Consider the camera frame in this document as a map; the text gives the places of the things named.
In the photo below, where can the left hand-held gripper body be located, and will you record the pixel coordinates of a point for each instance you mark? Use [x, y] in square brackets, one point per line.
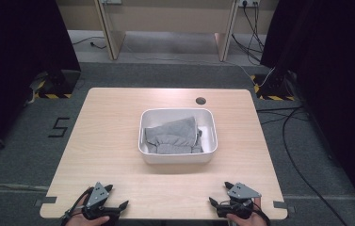
[98, 196]

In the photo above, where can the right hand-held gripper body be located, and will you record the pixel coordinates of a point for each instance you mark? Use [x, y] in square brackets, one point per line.
[239, 196]

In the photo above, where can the white plastic bin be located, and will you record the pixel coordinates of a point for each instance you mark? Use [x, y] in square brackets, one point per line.
[209, 125]

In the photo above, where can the gray pants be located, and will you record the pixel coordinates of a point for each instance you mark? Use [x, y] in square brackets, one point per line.
[172, 135]

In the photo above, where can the person's right hand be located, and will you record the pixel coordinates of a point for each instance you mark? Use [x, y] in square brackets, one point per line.
[244, 222]

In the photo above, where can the person's left hand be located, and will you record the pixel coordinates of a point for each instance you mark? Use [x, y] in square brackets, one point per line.
[81, 221]

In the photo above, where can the black tape mark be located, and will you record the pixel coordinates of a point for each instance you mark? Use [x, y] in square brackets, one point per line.
[45, 201]
[286, 207]

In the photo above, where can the stand base with striped tape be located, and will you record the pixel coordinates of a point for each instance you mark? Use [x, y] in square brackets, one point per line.
[274, 86]
[57, 84]

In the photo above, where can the black curtain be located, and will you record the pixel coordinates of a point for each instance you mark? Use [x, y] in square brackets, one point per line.
[338, 78]
[18, 62]

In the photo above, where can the wooden desk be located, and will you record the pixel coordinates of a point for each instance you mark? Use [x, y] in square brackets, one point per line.
[169, 19]

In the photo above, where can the white wall socket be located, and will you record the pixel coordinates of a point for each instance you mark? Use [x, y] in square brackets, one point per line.
[249, 2]

